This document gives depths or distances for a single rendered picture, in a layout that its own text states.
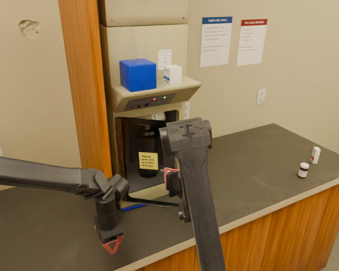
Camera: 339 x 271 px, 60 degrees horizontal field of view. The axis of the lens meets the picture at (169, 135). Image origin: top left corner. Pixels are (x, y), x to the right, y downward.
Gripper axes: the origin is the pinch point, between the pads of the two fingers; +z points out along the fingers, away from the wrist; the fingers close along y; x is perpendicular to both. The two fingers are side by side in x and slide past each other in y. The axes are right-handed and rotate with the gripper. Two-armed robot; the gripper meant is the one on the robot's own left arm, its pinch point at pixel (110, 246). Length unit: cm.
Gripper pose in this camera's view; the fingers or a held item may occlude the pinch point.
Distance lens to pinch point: 100.2
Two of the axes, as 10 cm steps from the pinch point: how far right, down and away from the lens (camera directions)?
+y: -4.7, -3.9, 7.9
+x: -8.8, 2.0, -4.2
